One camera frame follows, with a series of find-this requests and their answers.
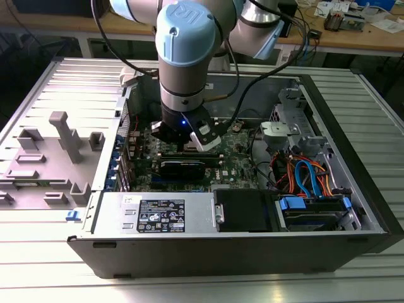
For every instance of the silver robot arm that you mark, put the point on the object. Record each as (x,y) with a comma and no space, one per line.
(186,47)

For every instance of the black RAM slot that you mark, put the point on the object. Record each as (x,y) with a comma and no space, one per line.
(213,162)
(189,156)
(170,153)

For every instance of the blue slot latch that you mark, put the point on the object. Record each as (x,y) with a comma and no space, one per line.
(113,171)
(111,184)
(115,156)
(118,140)

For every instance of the black drive bay cover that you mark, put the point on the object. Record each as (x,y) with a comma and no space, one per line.
(243,211)

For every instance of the CPU heat sink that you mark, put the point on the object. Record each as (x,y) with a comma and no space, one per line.
(334,20)

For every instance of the black graphics card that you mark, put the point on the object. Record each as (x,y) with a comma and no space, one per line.
(181,170)

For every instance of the round coin battery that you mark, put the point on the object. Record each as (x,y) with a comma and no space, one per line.
(235,127)

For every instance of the green motherboard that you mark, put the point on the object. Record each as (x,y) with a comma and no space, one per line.
(233,158)

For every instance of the silver power supply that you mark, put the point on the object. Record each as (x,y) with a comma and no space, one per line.
(107,214)

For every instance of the gray parts rack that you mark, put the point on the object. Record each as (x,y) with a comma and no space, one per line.
(53,164)

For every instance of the black PC case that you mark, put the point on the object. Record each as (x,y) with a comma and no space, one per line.
(205,255)

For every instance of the blue plastic clip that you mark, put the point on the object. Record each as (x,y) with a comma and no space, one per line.
(72,216)

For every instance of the tall black box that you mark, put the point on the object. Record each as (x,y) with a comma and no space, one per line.
(288,22)

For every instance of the hard disk blue carrier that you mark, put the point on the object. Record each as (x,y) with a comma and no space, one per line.
(309,217)

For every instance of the wooden desk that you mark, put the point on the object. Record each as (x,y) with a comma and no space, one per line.
(347,41)
(47,25)

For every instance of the small black device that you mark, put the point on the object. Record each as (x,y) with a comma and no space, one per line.
(315,33)

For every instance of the wide black box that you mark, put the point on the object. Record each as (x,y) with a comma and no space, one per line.
(57,8)

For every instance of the white printed card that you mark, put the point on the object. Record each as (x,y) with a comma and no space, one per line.
(323,8)

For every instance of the white paper sheet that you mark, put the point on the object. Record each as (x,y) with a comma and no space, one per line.
(389,25)

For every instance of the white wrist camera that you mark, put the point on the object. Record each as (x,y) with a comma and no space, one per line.
(156,127)
(206,145)

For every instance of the silver round metal bracket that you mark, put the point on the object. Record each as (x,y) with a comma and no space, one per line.
(277,129)

